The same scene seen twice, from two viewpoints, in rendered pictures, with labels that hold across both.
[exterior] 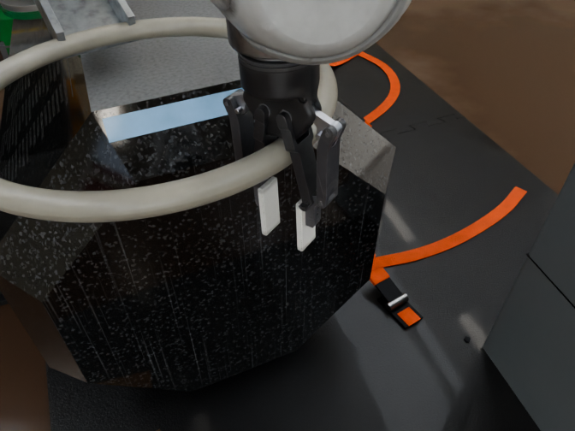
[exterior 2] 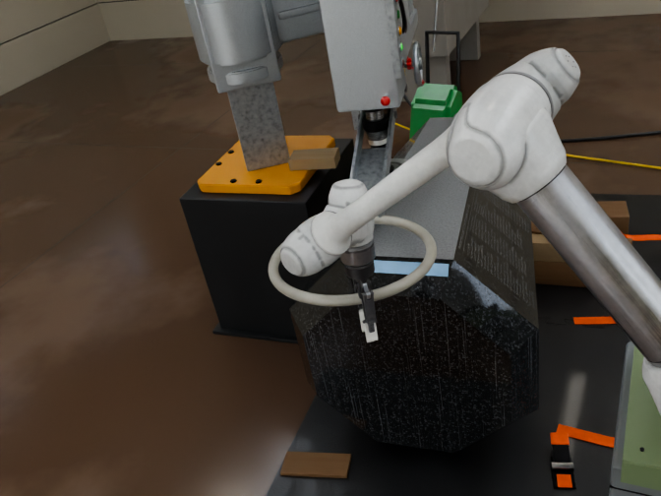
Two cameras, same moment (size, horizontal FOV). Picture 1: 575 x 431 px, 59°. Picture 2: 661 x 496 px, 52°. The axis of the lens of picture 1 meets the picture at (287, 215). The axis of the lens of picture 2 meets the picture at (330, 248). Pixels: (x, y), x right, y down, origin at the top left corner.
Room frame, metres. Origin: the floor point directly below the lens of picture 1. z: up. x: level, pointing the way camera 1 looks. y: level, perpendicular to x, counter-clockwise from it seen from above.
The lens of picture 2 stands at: (-0.54, -1.01, 1.98)
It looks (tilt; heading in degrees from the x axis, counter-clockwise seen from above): 32 degrees down; 49
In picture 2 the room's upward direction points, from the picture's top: 11 degrees counter-clockwise
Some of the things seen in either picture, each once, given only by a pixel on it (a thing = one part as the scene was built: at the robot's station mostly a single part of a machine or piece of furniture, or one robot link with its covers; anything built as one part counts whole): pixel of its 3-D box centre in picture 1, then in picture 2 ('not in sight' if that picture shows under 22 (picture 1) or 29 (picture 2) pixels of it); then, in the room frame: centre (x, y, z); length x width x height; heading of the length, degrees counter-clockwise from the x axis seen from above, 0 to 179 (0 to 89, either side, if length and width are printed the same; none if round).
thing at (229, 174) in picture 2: not in sight; (268, 161); (1.13, 1.19, 0.76); 0.49 x 0.49 x 0.05; 23
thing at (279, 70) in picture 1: (281, 91); (360, 275); (0.43, 0.01, 1.01); 0.08 x 0.07 x 0.09; 56
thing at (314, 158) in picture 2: not in sight; (314, 158); (1.18, 0.94, 0.81); 0.20 x 0.10 x 0.05; 121
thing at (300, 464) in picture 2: not in sight; (316, 465); (0.41, 0.39, 0.02); 0.25 x 0.10 x 0.01; 122
